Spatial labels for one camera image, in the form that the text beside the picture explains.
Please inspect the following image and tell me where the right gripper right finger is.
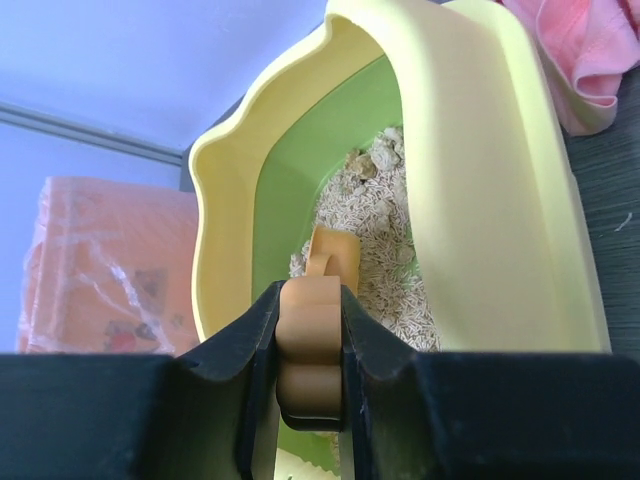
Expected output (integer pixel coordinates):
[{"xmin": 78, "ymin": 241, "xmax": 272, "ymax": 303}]
[{"xmin": 339, "ymin": 286, "xmax": 440, "ymax": 479}]

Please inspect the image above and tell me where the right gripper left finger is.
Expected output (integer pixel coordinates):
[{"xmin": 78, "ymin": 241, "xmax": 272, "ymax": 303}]
[{"xmin": 180, "ymin": 281, "xmax": 284, "ymax": 479}]

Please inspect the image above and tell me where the orange litter scoop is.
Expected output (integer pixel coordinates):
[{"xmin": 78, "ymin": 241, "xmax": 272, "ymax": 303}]
[{"xmin": 275, "ymin": 225, "xmax": 361, "ymax": 431}]

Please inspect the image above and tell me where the bin with pink bag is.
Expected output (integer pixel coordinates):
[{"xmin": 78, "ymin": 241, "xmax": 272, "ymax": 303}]
[{"xmin": 17, "ymin": 176, "xmax": 199, "ymax": 355}]

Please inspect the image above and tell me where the yellow green litter box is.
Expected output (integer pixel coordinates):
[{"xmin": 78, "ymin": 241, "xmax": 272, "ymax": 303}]
[{"xmin": 189, "ymin": 1, "xmax": 624, "ymax": 479}]

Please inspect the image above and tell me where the cat litter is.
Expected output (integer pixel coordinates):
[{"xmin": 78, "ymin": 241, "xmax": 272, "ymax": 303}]
[{"xmin": 311, "ymin": 126, "xmax": 440, "ymax": 351}]

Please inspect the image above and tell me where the pink cloth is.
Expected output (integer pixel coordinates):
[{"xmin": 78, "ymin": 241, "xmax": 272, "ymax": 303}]
[{"xmin": 502, "ymin": 0, "xmax": 639, "ymax": 136}]

